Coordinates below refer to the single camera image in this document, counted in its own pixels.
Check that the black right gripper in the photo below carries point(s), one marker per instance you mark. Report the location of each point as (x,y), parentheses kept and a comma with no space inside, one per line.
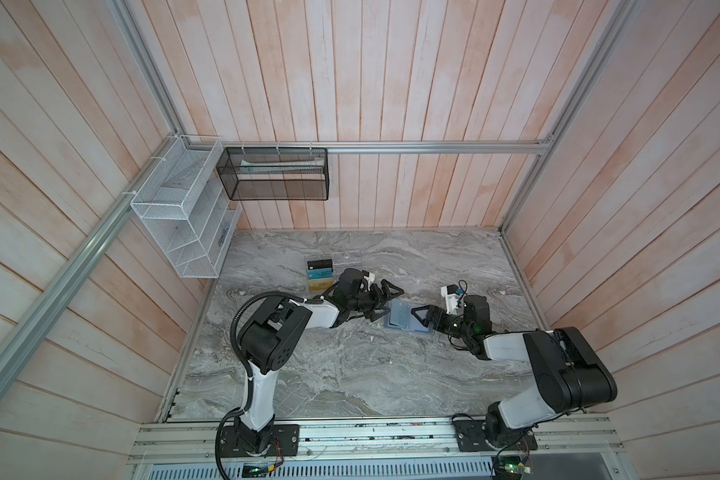
(432,310)

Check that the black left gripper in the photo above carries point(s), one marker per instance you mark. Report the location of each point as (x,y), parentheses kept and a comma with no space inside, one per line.
(377,303)

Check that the beige card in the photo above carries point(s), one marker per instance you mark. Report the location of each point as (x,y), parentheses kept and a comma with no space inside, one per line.
(319,286)

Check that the teal VIP card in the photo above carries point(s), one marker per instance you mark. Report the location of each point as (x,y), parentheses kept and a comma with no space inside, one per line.
(320,274)

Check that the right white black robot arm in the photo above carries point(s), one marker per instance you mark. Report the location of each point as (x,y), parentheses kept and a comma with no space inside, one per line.
(567,373)

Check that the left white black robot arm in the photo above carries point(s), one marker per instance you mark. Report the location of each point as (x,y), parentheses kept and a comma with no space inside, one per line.
(267,328)

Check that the clear acrylic card stand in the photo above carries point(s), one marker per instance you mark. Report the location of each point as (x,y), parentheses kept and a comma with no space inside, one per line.
(341,261)

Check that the white ventilation grille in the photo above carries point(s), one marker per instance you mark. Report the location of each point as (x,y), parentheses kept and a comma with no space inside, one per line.
(396,468)

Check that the black mesh basket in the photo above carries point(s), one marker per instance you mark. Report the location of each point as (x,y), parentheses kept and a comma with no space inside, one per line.
(274,173)

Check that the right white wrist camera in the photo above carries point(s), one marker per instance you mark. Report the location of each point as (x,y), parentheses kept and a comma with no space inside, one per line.
(453,296)

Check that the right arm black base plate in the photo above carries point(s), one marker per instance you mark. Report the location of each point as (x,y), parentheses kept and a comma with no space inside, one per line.
(487,435)

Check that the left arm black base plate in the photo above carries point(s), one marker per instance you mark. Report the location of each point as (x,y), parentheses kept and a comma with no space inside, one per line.
(238,441)

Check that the white wire mesh shelf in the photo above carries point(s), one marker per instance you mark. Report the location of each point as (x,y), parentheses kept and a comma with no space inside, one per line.
(184,206)

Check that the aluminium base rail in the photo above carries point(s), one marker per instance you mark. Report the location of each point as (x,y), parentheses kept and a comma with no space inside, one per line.
(377,438)

